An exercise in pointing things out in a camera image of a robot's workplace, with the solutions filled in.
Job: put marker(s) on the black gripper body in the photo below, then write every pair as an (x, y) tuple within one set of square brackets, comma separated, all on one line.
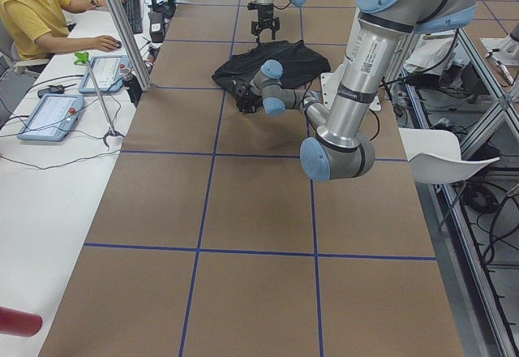
[(246, 96), (265, 13)]

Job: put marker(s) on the black t-shirt with logo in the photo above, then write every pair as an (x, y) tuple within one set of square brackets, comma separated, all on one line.
[(300, 65)]

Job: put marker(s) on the black keyboard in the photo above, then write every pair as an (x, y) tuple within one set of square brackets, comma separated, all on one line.
[(132, 9)]

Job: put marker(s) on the far teach pendant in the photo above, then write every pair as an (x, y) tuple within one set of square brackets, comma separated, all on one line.
[(106, 70)]

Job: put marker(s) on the teach pendant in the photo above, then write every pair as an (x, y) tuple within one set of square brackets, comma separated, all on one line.
[(53, 118), (106, 70)]

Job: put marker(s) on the reacher grabber stick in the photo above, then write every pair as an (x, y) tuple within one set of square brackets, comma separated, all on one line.
[(82, 58)]

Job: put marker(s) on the near teach pendant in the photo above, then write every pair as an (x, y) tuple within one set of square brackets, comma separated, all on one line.
[(53, 118)]

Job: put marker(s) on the white chair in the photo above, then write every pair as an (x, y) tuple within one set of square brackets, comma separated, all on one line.
[(435, 157)]

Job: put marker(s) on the person in yellow shirt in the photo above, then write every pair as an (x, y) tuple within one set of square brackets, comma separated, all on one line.
[(39, 28)]

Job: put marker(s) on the red bottle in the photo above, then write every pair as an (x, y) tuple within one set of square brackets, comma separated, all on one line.
[(21, 324)]

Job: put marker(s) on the aluminium frame post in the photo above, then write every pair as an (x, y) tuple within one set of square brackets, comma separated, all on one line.
[(128, 42)]

